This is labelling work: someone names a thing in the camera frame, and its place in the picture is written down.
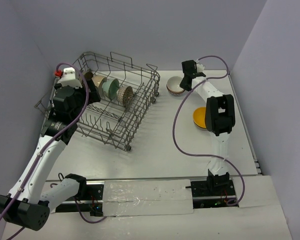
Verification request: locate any white bowl top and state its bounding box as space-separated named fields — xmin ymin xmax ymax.
xmin=166 ymin=76 xmax=185 ymax=95

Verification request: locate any plain white bowl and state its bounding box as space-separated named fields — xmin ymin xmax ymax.
xmin=92 ymin=75 xmax=107 ymax=91

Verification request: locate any teal glazed bowl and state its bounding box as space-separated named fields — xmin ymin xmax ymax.
xmin=102 ymin=78 xmax=120 ymax=100

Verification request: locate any brown ribbed bowl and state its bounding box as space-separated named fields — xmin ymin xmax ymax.
xmin=83 ymin=71 xmax=94 ymax=81

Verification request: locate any patterned mosaic bowl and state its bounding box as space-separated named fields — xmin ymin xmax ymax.
xmin=116 ymin=86 xmax=134 ymax=107

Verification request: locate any yellow bowl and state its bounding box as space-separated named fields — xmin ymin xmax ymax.
xmin=192 ymin=107 xmax=207 ymax=129

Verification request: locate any red blue patterned bowl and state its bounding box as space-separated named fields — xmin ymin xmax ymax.
xmin=167 ymin=88 xmax=185 ymax=97

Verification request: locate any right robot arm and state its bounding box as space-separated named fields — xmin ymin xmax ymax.
xmin=180 ymin=60 xmax=236 ymax=196

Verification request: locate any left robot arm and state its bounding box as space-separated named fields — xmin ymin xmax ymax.
xmin=0 ymin=80 xmax=101 ymax=231

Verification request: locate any white taped cover sheet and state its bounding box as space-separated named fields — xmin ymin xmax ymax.
xmin=102 ymin=179 xmax=194 ymax=217

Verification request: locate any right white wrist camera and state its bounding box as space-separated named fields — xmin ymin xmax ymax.
xmin=195 ymin=59 xmax=206 ymax=73

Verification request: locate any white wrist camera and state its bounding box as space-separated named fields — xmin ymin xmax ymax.
xmin=195 ymin=59 xmax=206 ymax=73
xmin=54 ymin=67 xmax=83 ymax=89

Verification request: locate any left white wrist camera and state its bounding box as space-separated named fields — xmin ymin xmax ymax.
xmin=54 ymin=67 xmax=83 ymax=89

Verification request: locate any grey wire dish rack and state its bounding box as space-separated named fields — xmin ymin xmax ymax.
xmin=35 ymin=51 xmax=160 ymax=152

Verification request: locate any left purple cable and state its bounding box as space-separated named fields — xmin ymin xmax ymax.
xmin=0 ymin=62 xmax=108 ymax=235

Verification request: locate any purple cable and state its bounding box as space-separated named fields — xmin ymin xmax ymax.
xmin=172 ymin=55 xmax=246 ymax=206
xmin=0 ymin=62 xmax=108 ymax=235

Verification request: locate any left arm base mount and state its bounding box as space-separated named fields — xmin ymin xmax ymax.
xmin=55 ymin=183 xmax=104 ymax=217

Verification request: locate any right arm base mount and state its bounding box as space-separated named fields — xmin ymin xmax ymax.
xmin=185 ymin=177 xmax=239 ymax=209

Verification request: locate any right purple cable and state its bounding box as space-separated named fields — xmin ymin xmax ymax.
xmin=172 ymin=55 xmax=246 ymax=206

